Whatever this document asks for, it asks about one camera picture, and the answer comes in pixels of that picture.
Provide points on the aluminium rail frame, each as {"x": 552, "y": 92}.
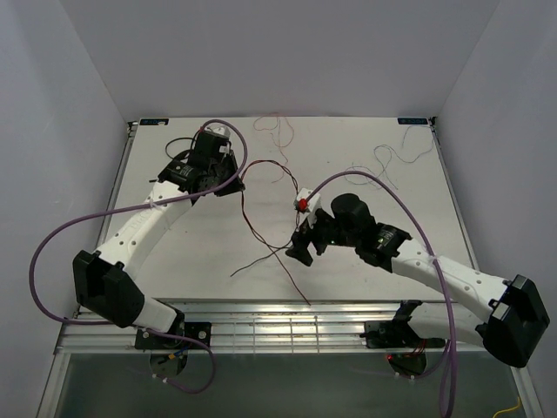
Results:
{"x": 285, "y": 337}

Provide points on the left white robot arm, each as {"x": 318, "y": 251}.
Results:
{"x": 105, "y": 280}

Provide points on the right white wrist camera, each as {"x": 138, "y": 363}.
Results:
{"x": 307, "y": 202}

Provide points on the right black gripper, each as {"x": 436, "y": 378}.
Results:
{"x": 302, "y": 240}

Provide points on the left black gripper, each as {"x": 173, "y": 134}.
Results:
{"x": 235, "y": 185}

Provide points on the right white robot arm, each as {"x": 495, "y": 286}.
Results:
{"x": 506, "y": 317}

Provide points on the right blue corner label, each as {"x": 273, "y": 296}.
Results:
{"x": 413, "y": 121}

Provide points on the left blue corner label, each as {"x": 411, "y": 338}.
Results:
{"x": 154, "y": 121}

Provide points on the blue corner label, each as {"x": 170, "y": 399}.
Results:
{"x": 154, "y": 121}
{"x": 413, "y": 121}

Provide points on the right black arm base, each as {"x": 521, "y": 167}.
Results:
{"x": 406, "y": 350}

